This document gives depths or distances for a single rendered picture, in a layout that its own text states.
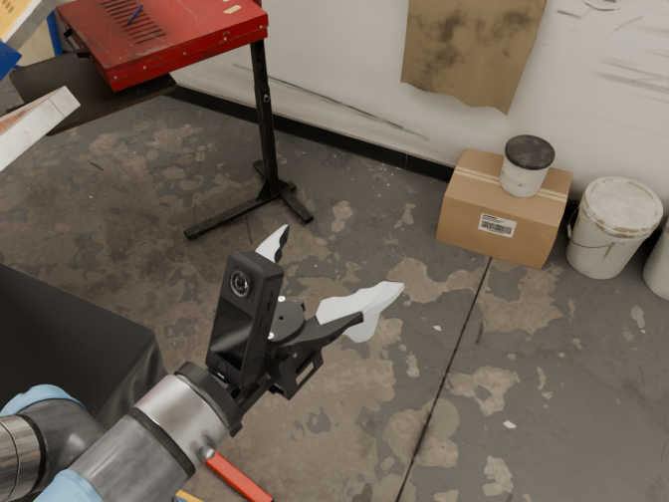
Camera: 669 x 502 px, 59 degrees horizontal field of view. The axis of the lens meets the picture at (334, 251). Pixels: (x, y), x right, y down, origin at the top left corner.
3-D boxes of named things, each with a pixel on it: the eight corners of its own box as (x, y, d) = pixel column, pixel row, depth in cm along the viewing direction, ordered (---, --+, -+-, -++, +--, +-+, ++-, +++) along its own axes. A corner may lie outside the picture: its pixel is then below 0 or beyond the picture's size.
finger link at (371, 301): (403, 313, 60) (316, 339, 59) (402, 274, 56) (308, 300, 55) (414, 337, 58) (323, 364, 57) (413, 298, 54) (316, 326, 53)
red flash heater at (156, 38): (218, -14, 234) (213, -45, 225) (279, 38, 210) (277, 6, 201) (65, 34, 212) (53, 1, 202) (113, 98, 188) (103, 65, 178)
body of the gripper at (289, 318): (275, 325, 63) (189, 408, 57) (259, 270, 57) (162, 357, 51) (331, 360, 59) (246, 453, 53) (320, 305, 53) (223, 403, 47)
